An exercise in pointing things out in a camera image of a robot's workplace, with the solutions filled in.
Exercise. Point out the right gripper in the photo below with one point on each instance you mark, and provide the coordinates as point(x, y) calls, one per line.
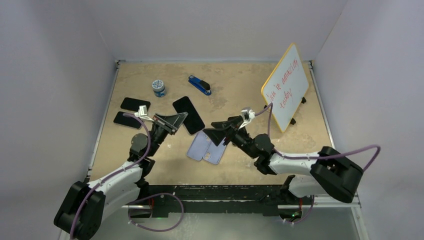
point(222, 129)

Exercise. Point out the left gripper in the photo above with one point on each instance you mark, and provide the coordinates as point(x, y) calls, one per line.
point(172, 122)

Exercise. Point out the lilac phone case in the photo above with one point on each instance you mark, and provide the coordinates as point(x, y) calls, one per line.
point(213, 153)
point(198, 149)

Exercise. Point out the black phone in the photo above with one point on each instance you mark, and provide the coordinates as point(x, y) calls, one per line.
point(133, 104)
point(125, 121)

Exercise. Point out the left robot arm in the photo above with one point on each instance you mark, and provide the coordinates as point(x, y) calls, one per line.
point(87, 205)

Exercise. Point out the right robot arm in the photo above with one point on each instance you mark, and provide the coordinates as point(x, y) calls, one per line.
point(322, 172)

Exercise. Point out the blue white jar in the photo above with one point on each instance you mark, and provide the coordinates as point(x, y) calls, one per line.
point(159, 88)

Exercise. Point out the blue stapler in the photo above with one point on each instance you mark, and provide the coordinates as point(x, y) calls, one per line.
point(201, 85)

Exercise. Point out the yellow framed whiteboard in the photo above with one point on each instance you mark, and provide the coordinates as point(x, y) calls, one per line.
point(286, 87)

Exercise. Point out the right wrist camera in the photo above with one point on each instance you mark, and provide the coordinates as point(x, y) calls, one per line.
point(247, 115)

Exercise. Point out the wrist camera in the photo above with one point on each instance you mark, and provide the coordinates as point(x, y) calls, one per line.
point(142, 114)
point(247, 115)

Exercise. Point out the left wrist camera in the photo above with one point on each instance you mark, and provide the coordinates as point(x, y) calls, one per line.
point(142, 114)

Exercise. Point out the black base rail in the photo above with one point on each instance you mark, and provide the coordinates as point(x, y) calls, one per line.
point(266, 200)

